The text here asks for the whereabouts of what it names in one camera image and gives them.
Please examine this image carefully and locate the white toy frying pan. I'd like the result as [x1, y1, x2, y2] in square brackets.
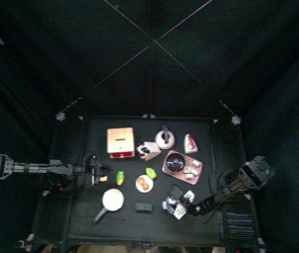
[93, 188, 126, 224]

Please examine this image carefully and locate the blue white toy item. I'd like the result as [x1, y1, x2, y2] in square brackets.
[161, 196, 178, 212]

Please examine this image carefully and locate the yellow green toy corn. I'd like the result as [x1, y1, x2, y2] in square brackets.
[116, 170, 128, 187]

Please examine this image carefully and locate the pink toy stove tray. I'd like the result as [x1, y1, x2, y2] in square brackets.
[161, 149, 205, 186]

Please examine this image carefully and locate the dark green rectangular block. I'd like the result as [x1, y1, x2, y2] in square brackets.
[134, 202, 154, 212]

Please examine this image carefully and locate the wooden toy toaster red base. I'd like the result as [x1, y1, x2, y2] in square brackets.
[106, 126, 138, 159]

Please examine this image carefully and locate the white round plate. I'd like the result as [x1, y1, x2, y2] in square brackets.
[136, 174, 156, 194]

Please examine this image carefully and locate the green toy vegetable piece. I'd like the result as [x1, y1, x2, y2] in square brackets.
[145, 166, 160, 181]

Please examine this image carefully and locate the wooden shape sorter cube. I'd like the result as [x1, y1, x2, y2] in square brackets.
[137, 141, 162, 162]

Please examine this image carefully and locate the white printed table label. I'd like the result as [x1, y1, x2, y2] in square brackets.
[225, 211, 257, 239]

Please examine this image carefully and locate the red white toy iron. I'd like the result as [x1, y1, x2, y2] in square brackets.
[182, 133, 201, 155]

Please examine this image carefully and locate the white toy kettle black handle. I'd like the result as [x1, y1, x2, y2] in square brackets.
[154, 125, 177, 150]

